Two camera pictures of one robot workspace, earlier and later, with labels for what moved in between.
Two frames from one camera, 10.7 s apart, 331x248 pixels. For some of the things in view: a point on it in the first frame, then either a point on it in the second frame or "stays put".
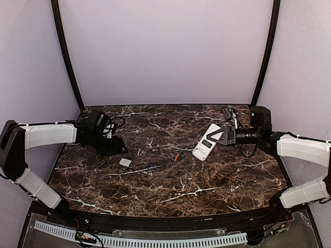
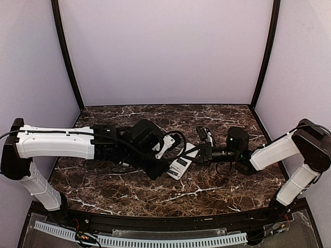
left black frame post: (55, 6) stays put
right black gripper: (230, 135) -> (205, 153)
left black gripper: (114, 144) -> (154, 170)
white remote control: (204, 146) -> (179, 167)
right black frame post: (266, 62) stays put
